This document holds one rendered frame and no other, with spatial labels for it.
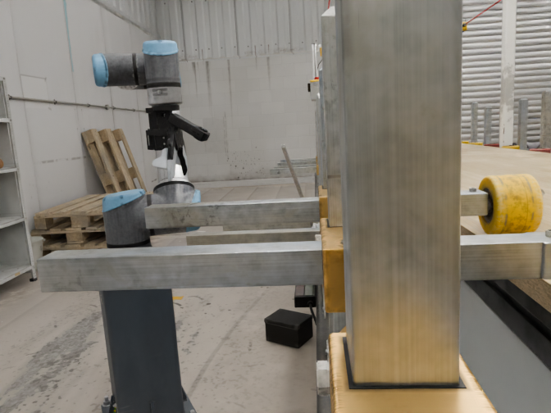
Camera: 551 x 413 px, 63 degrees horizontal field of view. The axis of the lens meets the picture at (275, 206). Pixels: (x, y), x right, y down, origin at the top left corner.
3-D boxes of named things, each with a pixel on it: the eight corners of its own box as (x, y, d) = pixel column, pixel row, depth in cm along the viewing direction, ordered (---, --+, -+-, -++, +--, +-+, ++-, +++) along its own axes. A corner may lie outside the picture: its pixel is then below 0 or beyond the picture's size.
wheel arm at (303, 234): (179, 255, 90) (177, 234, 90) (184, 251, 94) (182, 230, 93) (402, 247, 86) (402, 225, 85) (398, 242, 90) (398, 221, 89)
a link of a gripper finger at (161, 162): (152, 182, 119) (156, 152, 123) (174, 181, 119) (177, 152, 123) (148, 176, 116) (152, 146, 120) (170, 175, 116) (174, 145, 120)
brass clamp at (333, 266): (317, 314, 34) (314, 248, 33) (316, 261, 47) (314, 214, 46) (402, 312, 33) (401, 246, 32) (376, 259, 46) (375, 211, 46)
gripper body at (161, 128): (157, 151, 129) (152, 107, 127) (186, 149, 128) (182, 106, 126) (147, 152, 121) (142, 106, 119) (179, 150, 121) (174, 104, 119)
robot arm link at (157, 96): (184, 88, 126) (175, 85, 116) (186, 106, 127) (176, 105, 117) (153, 90, 127) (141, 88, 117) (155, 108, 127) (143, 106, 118)
